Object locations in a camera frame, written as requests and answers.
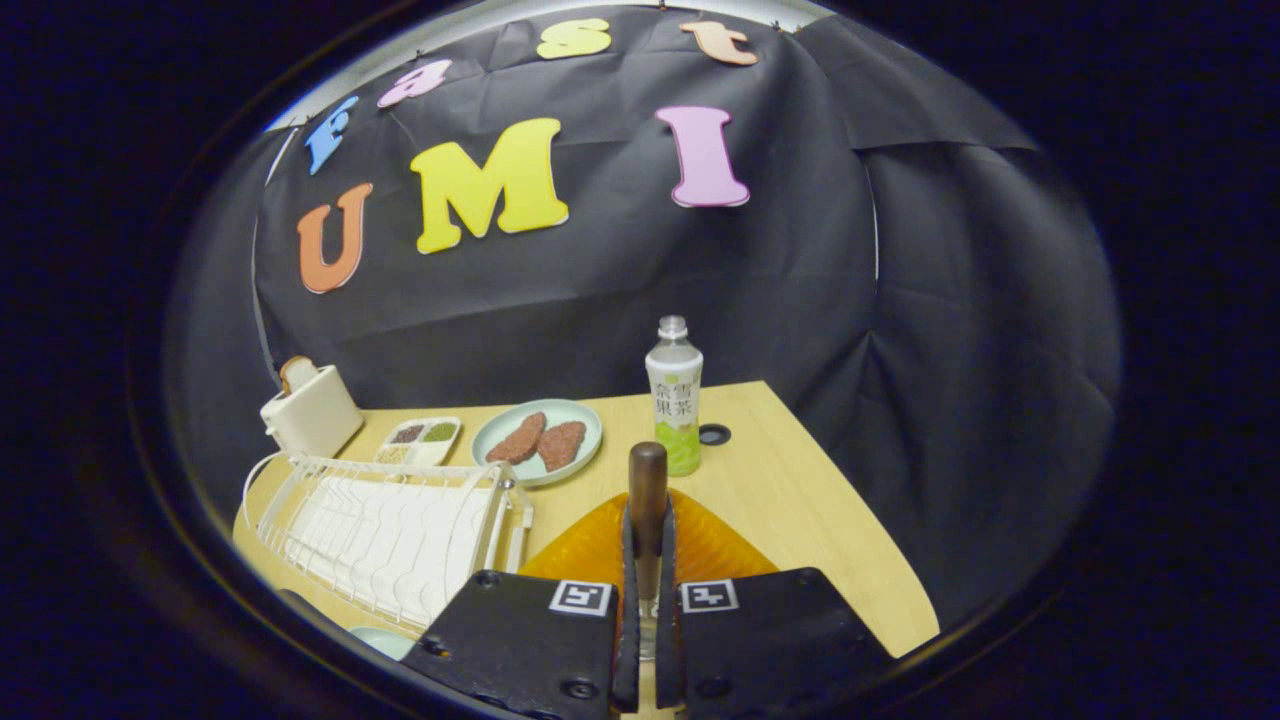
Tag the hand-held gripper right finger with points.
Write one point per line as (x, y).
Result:
(770, 640)

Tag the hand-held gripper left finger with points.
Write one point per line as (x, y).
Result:
(530, 640)

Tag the pale green plate with meat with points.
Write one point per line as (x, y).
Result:
(585, 420)

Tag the brown meat piece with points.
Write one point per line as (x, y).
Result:
(518, 440)
(562, 445)

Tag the black table grommet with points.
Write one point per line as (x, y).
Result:
(715, 435)

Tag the white divided seed tray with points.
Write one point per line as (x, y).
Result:
(425, 450)

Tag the clear bottle with green label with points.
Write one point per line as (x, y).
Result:
(675, 400)

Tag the white toaster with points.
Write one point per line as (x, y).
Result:
(315, 420)

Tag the bread slice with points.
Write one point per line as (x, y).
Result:
(296, 372)

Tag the black backdrop cloth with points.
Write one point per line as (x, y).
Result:
(800, 280)

